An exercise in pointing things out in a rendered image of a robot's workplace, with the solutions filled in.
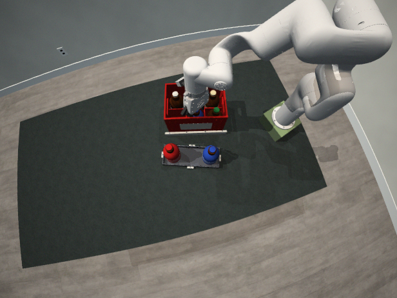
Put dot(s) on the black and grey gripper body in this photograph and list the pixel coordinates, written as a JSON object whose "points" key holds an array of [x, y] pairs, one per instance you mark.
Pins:
{"points": [[193, 104]]}

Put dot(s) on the red bottle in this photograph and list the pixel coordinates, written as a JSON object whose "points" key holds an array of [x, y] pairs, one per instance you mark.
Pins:
{"points": [[172, 153]]}

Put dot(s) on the blue bottle with brown band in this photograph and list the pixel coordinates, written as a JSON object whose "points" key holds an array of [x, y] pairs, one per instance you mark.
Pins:
{"points": [[210, 154]]}

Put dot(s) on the brown bottle with white cap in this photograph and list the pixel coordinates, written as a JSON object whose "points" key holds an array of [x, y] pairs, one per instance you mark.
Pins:
{"points": [[176, 101]]}

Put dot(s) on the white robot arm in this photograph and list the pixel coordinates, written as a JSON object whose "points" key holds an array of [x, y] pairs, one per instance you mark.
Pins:
{"points": [[357, 34]]}

